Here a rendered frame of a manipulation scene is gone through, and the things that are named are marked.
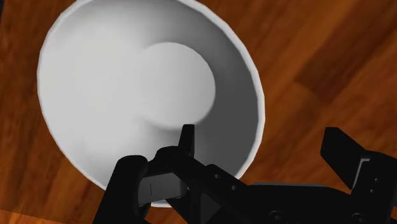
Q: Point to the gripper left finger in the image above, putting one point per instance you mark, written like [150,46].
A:
[173,173]

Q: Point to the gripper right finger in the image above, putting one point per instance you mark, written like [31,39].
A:
[366,176]

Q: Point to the white bowl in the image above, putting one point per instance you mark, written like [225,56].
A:
[111,93]

